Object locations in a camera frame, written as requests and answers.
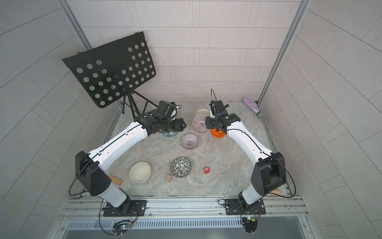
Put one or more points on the black perforated music stand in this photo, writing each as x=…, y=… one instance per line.
x=114, y=70

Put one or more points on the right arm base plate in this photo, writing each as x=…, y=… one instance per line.
x=234, y=207

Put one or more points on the near black floral bowl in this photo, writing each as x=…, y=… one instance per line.
x=180, y=167

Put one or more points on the green leaf bowl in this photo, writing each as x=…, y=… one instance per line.
x=169, y=133

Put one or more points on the purple striped bowl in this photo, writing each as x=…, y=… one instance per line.
x=199, y=123
x=190, y=141

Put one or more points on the small wooden cube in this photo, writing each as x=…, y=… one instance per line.
x=168, y=178

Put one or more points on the wooden block at left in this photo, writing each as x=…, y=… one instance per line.
x=115, y=180

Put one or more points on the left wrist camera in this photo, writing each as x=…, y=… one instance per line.
x=167, y=110

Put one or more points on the red die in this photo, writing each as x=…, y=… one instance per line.
x=206, y=170

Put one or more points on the cream bowl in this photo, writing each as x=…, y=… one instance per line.
x=140, y=172
x=203, y=111

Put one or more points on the circuit board connector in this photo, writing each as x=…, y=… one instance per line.
x=120, y=228
x=249, y=224

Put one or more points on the purple glitter tube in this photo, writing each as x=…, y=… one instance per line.
x=254, y=108

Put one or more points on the right circuit board connector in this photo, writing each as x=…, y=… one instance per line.
x=249, y=224

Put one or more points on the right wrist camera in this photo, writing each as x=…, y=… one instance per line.
x=218, y=109

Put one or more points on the right orange bowl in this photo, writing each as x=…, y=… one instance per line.
x=218, y=133

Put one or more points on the wooden cylinder at right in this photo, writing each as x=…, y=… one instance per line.
x=276, y=192

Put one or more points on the left circuit board connector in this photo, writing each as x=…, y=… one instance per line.
x=120, y=228

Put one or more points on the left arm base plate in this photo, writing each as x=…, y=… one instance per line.
x=130, y=209

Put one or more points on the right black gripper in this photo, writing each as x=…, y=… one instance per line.
x=209, y=123

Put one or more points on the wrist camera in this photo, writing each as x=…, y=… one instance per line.
x=167, y=110
x=218, y=109

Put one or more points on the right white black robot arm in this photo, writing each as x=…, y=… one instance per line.
x=269, y=172

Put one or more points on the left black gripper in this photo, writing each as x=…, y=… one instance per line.
x=178, y=124

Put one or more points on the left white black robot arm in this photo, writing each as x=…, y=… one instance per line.
x=91, y=167

